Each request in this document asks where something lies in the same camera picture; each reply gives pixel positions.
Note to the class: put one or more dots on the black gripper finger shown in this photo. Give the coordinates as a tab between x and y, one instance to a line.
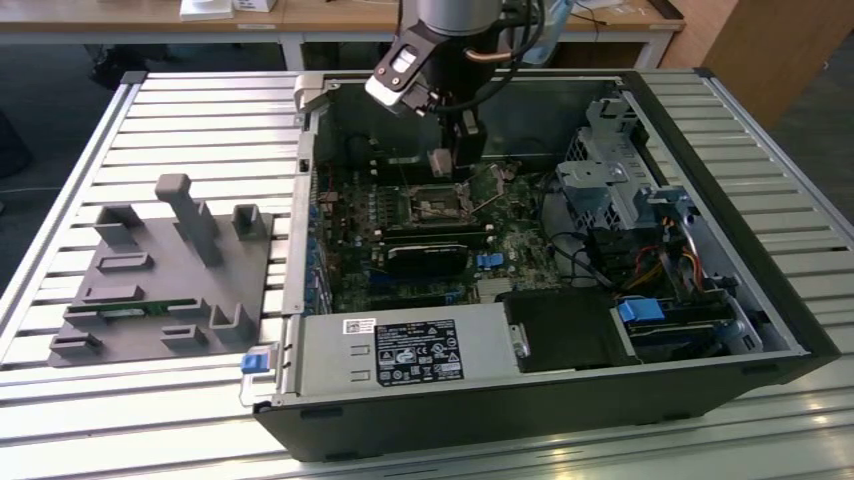
468	150

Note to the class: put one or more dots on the silver-topped CPU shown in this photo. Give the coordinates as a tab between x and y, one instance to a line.
442	162

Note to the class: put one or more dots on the CPU socket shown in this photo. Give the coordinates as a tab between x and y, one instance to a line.
436	205

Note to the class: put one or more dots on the RAM slot bank white clips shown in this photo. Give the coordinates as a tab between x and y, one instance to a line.
387	172

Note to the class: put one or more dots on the black RAM slot bank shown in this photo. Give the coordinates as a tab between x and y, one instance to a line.
434	234

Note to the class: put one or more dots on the metal drive cage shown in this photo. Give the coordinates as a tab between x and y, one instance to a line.
590	200

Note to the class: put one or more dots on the green motherboard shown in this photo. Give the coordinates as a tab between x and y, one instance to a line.
520	250

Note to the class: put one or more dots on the blue board connector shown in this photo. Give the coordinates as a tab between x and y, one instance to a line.
490	261

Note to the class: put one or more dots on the black graphics card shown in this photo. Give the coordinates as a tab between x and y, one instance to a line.
427	260

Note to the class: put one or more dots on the silver chipset heatsink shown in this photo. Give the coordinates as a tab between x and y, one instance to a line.
496	289

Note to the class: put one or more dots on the small white box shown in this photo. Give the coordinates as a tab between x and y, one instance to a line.
254	5

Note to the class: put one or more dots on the black plastic shroud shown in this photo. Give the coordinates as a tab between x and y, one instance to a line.
567	325

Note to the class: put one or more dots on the large white box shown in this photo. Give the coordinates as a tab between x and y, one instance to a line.
207	10

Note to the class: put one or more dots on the blue disk carrier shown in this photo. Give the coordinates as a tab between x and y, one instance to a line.
641	312

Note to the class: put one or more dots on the wooden cabinet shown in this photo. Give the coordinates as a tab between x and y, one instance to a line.
767	50

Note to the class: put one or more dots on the grey power supply unit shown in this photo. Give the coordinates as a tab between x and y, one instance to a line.
320	350

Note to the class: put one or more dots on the black disk drive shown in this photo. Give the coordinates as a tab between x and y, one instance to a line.
674	340

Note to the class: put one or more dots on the wooden desk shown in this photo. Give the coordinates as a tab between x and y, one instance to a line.
134	25

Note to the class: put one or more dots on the dark bag under desk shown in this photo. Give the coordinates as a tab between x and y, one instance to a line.
127	65

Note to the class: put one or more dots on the grey parts rack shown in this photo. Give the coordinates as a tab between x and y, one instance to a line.
160	280

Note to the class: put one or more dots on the blue power supply latch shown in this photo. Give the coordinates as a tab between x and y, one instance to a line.
254	362

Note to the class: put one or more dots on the black and grey PC case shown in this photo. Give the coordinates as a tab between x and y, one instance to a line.
467	425

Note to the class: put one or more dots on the green RAM stick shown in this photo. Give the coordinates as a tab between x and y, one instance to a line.
156	306

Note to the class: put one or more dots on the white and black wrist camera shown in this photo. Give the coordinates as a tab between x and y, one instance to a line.
400	65

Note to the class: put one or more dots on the silver drive bay bracket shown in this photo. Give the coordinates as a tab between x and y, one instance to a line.
703	240

